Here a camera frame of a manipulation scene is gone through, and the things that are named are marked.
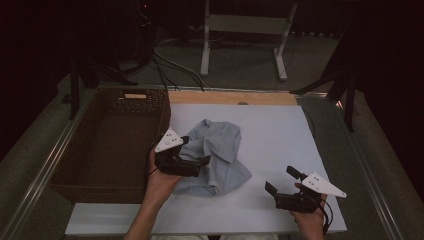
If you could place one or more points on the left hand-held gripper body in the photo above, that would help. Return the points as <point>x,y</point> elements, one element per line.
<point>173,165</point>

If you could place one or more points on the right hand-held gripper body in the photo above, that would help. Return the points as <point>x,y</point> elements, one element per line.
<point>296,202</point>

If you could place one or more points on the light blue tank top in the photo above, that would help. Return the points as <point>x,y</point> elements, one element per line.
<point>220,146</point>

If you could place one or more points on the brown wicker basket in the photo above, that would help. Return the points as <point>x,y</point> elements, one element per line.
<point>106,150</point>

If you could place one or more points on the person's left hand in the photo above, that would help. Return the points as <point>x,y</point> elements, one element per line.
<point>160,185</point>

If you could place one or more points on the person's right hand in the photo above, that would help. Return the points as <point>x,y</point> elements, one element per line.
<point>311,225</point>

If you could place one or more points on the white work board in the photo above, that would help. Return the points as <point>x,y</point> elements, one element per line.
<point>283,133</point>

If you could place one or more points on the wooden board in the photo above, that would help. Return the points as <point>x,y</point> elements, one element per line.
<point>216,97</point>

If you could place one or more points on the black angled stand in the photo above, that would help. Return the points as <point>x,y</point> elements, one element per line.
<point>349,106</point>

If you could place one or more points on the black tripod stand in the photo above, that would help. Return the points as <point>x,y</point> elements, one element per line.
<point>74,83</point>

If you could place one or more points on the black equipment with red light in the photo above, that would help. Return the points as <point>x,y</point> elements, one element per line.
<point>145,20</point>

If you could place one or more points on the white metal stand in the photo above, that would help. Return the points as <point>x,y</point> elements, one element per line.
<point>246,25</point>

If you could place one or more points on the aluminium table frame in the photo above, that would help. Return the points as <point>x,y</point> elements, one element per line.
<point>31,193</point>

